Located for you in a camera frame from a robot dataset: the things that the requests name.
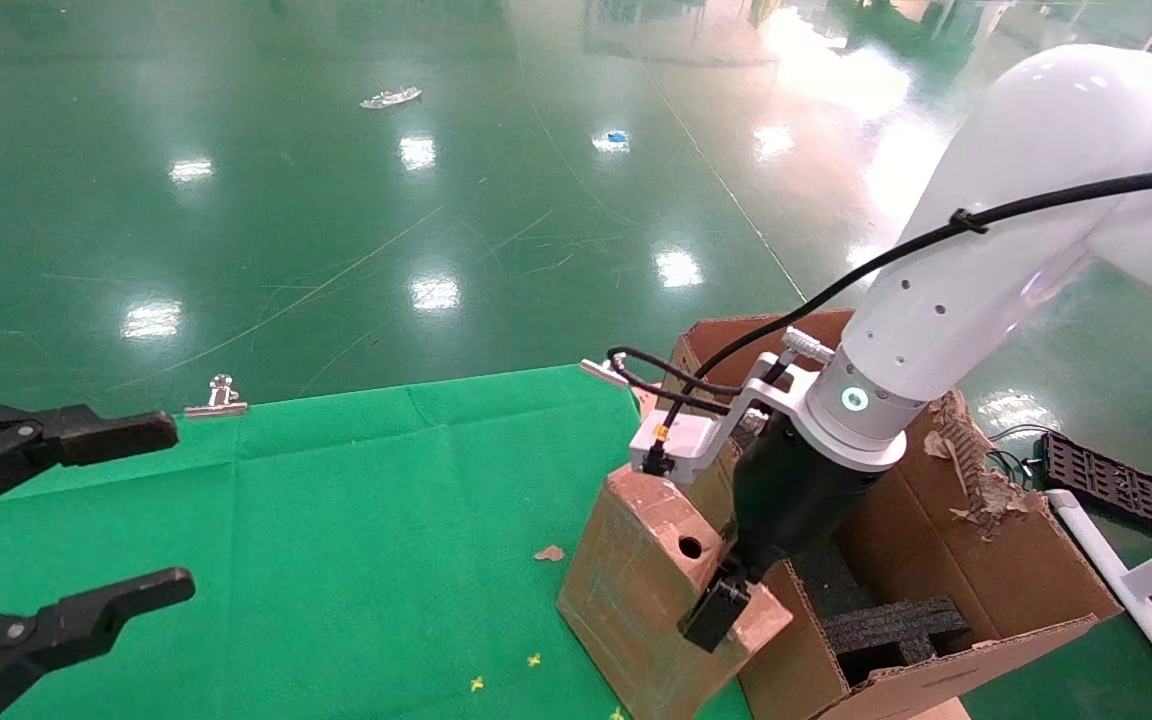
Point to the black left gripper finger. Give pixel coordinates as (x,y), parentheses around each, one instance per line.
(66,625)
(96,432)

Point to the small torn cardboard scrap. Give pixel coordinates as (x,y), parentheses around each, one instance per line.
(549,552)

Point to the black foam bottom pad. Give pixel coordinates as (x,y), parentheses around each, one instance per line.
(831,580)

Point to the black perforated plastic tray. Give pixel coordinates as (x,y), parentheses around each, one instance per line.
(1111,485)

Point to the large open cardboard carton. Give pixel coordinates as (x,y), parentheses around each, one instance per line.
(996,570)

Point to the grey metal camera bracket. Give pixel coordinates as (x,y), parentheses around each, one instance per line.
(761,385)

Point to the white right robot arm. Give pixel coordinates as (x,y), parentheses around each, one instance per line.
(1016,200)

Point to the silver binder clip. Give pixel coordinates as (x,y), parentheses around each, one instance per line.
(601,372)
(216,400)

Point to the white pipe frame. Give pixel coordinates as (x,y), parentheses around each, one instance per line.
(1136,598)

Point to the green table cloth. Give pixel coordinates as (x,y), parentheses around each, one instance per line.
(336,520)

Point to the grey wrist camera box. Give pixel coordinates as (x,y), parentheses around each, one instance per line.
(681,435)

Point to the small brown cardboard box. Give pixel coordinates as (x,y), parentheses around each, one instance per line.
(636,580)

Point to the black foam cross insert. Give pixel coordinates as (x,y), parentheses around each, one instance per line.
(896,630)

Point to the white litter scrap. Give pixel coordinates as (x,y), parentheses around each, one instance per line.
(391,97)

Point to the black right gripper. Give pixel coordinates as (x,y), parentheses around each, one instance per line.
(796,490)

